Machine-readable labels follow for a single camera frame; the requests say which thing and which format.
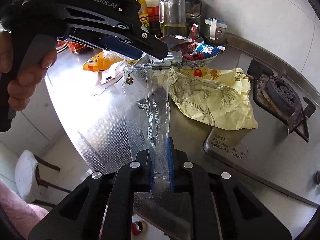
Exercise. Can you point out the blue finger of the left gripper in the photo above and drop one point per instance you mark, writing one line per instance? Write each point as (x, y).
(96, 40)
(118, 24)

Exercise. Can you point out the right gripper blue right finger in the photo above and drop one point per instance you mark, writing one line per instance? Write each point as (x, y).
(222, 207)

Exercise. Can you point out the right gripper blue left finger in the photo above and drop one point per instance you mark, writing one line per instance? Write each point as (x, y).
(101, 207)

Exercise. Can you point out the orange snack wrapper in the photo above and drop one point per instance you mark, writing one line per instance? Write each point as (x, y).
(101, 62)

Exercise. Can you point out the clear printed plastic bag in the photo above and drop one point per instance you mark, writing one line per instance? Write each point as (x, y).
(146, 90)

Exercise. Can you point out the red blue snack wrapper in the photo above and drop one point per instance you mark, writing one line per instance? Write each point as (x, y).
(188, 53)

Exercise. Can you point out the yellow paper wrapper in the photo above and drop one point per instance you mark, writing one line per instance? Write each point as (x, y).
(219, 98)

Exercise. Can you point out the left hand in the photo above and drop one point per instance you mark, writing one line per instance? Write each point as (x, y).
(22, 88)

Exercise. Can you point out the left patterned slipper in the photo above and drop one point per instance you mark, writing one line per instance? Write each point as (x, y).
(138, 227)

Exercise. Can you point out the dark soy sauce bottle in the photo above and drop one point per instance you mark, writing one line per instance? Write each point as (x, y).
(153, 14)

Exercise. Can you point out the clear glass oil dispenser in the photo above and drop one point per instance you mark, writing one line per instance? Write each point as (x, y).
(173, 18)

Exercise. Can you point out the white cushioned wooden chair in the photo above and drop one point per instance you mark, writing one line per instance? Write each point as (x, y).
(28, 180)

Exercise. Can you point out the small clip lid container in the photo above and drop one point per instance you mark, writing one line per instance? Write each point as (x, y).
(215, 30)

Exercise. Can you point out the black gas stove grate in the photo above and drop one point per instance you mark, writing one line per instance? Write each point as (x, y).
(277, 97)

